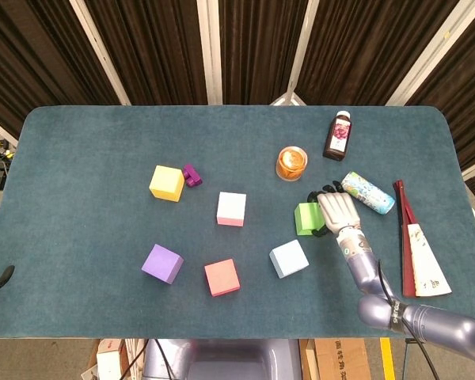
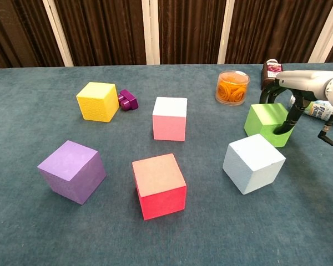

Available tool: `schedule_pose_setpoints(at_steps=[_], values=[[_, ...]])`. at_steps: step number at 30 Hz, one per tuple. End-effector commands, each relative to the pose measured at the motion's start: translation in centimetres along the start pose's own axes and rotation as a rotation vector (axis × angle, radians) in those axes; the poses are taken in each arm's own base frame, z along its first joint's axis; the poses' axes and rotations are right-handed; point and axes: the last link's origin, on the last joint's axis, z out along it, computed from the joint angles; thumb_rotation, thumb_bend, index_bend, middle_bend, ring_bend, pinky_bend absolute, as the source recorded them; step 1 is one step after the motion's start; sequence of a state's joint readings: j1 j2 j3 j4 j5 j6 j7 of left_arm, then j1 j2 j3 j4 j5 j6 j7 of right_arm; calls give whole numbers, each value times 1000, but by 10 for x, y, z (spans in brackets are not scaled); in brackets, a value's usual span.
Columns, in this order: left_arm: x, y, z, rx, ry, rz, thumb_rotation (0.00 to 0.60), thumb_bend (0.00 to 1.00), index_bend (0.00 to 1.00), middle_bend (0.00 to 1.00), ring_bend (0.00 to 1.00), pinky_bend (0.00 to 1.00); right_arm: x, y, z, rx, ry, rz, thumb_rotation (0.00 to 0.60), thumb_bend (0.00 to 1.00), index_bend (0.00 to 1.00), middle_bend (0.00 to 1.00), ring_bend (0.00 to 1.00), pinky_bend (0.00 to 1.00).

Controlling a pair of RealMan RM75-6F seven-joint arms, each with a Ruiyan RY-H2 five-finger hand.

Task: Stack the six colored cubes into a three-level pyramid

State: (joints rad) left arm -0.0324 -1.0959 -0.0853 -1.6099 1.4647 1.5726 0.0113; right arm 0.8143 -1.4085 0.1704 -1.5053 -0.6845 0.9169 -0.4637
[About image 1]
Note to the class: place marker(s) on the printed drink can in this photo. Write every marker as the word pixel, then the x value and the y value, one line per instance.
pixel 368 192

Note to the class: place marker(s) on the small purple toy block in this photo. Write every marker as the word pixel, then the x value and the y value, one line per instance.
pixel 192 176

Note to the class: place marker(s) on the red paper folding fan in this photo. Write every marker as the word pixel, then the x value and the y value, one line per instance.
pixel 423 261

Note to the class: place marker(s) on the brown cardboard box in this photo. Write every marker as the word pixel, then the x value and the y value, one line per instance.
pixel 340 360

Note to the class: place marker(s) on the light wooden board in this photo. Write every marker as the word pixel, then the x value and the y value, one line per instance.
pixel 310 364

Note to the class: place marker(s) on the brown pleated curtain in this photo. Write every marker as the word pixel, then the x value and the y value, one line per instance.
pixel 154 47

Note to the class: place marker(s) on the yellow foam cube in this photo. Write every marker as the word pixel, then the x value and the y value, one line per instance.
pixel 166 182

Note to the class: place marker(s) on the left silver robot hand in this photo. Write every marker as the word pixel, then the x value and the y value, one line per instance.
pixel 2 277

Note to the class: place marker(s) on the teal table cloth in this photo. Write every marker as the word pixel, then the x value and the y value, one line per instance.
pixel 103 221

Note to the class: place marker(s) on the pink foam cube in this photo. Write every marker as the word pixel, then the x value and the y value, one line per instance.
pixel 231 206

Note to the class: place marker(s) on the purple foam cube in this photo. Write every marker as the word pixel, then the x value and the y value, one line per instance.
pixel 160 263

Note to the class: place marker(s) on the clear jar of rubber bands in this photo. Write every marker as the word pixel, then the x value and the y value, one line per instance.
pixel 292 162

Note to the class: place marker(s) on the light blue foam cube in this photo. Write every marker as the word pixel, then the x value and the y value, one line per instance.
pixel 288 258

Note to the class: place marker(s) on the green foam cube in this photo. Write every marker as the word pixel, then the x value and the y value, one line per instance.
pixel 305 217

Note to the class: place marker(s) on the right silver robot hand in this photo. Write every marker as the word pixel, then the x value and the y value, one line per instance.
pixel 338 210

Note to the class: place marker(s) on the red foam cube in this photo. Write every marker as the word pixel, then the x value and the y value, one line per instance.
pixel 221 277

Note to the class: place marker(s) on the white cardboard box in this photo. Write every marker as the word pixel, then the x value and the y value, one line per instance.
pixel 109 364

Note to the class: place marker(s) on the right lavender robot arm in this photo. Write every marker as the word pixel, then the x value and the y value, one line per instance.
pixel 364 269

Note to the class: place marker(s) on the white partition foot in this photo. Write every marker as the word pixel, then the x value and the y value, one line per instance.
pixel 287 99

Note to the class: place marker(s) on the lavender robot torso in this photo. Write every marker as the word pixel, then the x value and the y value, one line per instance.
pixel 229 360

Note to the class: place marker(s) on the dark juice bottle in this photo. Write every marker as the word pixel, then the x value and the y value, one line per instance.
pixel 337 136

